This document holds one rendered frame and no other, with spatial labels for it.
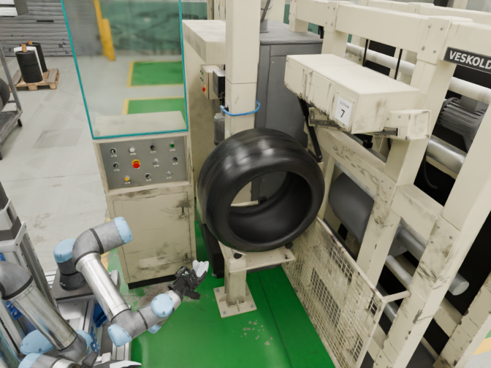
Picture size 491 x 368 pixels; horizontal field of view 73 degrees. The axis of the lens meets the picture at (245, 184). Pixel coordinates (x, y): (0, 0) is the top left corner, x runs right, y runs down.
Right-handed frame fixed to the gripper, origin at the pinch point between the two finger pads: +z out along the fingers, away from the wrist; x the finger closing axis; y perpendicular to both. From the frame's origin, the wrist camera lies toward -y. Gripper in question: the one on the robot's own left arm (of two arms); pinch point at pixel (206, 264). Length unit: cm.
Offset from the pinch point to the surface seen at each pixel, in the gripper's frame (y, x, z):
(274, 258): -28.4, -6.6, 35.5
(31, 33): 214, 887, 422
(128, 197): 12, 87, 27
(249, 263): -23.9, 1.9, 25.4
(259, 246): -9.0, -10.3, 24.5
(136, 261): -39, 107, 17
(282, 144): 36, -28, 43
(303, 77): 57, -34, 64
